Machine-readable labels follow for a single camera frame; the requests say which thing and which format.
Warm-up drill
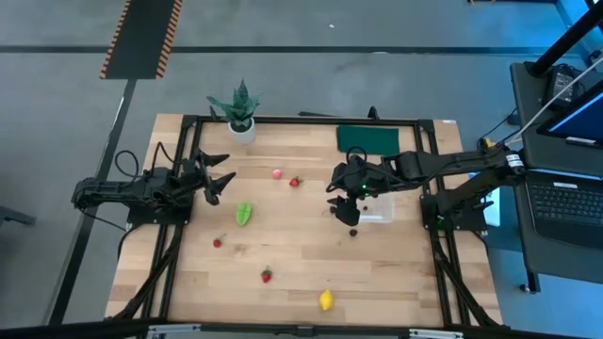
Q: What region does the black computer monitor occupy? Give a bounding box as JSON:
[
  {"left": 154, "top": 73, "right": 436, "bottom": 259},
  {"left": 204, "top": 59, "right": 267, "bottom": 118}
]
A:
[{"left": 536, "top": 79, "right": 603, "bottom": 152}]

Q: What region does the white box beside table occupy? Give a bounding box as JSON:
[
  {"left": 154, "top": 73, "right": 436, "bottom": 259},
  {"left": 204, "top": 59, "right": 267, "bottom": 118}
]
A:
[{"left": 468, "top": 171, "right": 501, "bottom": 228}]

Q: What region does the black aluminium table frame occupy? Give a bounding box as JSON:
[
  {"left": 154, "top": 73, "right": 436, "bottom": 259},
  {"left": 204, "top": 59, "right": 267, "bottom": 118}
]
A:
[{"left": 106, "top": 105, "right": 504, "bottom": 331}]

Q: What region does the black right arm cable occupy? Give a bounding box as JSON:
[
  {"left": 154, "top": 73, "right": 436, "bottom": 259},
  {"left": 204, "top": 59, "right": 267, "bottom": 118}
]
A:
[{"left": 345, "top": 146, "right": 369, "bottom": 167}]

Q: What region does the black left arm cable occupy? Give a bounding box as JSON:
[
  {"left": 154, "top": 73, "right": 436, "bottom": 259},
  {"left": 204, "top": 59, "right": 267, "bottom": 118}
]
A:
[{"left": 114, "top": 140, "right": 176, "bottom": 184}]

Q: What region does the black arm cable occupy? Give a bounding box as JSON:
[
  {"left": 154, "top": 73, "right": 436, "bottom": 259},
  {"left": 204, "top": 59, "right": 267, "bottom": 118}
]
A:
[
  {"left": 345, "top": 146, "right": 369, "bottom": 167},
  {"left": 114, "top": 140, "right": 176, "bottom": 184}
]

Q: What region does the black hazard-striped floor mat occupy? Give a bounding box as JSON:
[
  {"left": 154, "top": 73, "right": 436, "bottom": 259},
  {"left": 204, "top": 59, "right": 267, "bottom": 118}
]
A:
[{"left": 99, "top": 0, "right": 184, "bottom": 80}]

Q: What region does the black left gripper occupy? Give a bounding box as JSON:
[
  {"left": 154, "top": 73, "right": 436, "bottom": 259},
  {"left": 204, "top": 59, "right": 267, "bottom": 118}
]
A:
[{"left": 176, "top": 150, "right": 237, "bottom": 207}]

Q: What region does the black power adapter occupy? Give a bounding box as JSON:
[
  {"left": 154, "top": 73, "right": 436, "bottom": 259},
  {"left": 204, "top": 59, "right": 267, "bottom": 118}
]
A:
[{"left": 541, "top": 63, "right": 589, "bottom": 110}]

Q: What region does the black power cable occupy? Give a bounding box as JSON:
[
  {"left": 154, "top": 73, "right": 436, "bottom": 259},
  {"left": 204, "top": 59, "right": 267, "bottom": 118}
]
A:
[{"left": 476, "top": 106, "right": 520, "bottom": 152}]

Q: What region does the black metal pole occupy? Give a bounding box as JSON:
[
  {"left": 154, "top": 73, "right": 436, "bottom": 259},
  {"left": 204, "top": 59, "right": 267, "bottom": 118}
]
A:
[{"left": 527, "top": 0, "right": 603, "bottom": 79}]

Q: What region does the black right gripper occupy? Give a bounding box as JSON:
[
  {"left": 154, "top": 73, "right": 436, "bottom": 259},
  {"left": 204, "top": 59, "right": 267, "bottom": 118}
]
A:
[{"left": 327, "top": 158, "right": 385, "bottom": 228}]

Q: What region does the dark green cloth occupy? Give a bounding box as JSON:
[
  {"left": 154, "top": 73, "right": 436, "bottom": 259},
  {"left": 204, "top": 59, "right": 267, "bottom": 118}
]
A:
[{"left": 335, "top": 124, "right": 400, "bottom": 157}]

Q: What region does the dark grey equipment cart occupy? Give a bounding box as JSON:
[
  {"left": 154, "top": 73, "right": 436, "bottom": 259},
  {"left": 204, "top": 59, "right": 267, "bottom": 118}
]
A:
[{"left": 510, "top": 60, "right": 603, "bottom": 296}]

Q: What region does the green plant in white pot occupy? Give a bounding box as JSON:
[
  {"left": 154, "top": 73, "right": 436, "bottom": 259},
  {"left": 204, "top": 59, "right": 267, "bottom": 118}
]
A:
[{"left": 205, "top": 78, "right": 262, "bottom": 145}]

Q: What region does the grey furniture leg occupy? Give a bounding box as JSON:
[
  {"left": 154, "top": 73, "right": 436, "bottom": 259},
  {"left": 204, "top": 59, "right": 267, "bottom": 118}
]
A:
[{"left": 0, "top": 204, "right": 38, "bottom": 228}]

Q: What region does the white cable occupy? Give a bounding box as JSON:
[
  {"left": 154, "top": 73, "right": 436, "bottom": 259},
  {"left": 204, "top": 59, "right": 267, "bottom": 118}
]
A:
[{"left": 506, "top": 56, "right": 603, "bottom": 145}]

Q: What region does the green leafy vegetable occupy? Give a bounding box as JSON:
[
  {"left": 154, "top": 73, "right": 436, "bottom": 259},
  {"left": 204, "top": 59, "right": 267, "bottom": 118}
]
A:
[{"left": 235, "top": 202, "right": 253, "bottom": 228}]

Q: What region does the clear plastic tupperware container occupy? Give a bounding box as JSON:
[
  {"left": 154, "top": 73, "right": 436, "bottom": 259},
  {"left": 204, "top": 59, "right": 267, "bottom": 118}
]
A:
[{"left": 350, "top": 190, "right": 396, "bottom": 225}]

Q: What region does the black laptop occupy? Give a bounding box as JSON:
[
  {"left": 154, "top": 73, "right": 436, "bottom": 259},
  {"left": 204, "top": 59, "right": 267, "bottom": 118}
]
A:
[{"left": 525, "top": 168, "right": 603, "bottom": 250}]

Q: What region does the black rig crossbeam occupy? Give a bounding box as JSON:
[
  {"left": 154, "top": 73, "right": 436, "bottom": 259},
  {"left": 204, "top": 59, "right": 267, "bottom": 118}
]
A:
[{"left": 0, "top": 317, "right": 603, "bottom": 339}]

